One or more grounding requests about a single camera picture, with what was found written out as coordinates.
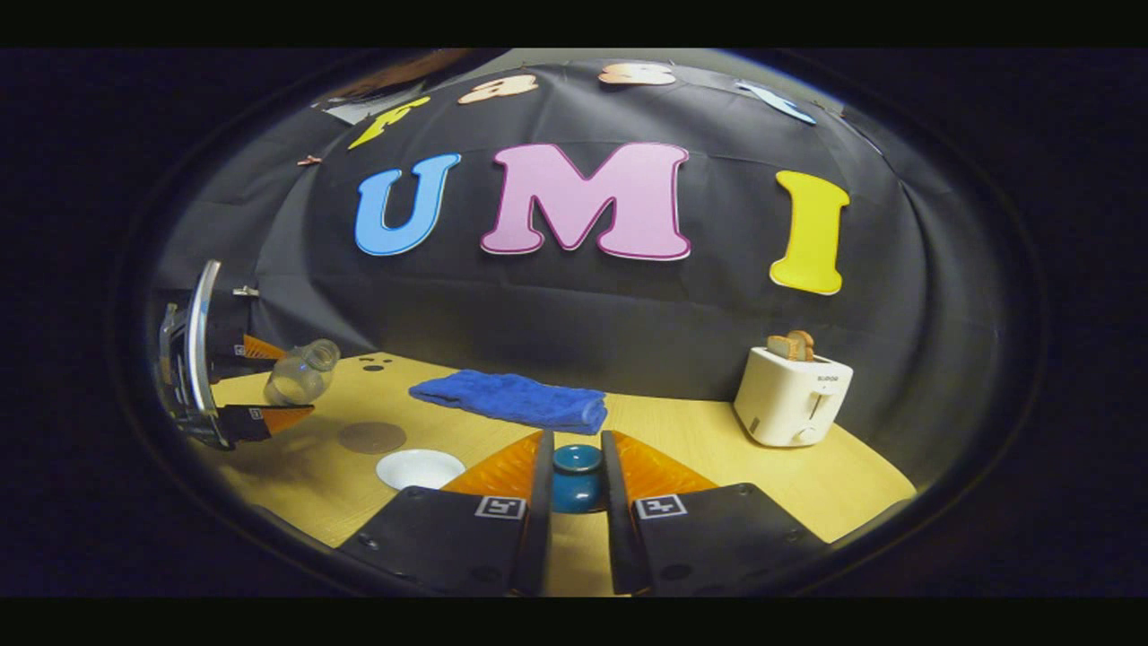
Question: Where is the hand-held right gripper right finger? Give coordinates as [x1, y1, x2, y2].
[601, 430, 829, 597]

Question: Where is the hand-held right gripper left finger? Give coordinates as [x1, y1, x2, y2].
[334, 429, 555, 597]

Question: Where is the clear plastic water bottle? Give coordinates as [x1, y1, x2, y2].
[263, 338, 343, 406]

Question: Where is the blue teacup lid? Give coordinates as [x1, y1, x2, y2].
[550, 443, 607, 515]

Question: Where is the round brown coaster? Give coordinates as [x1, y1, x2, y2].
[337, 421, 408, 455]

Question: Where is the white teacup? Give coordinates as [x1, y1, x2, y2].
[376, 449, 466, 492]

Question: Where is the blue towel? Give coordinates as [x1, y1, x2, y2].
[409, 369, 609, 437]

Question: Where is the white toaster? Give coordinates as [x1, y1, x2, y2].
[733, 345, 855, 449]

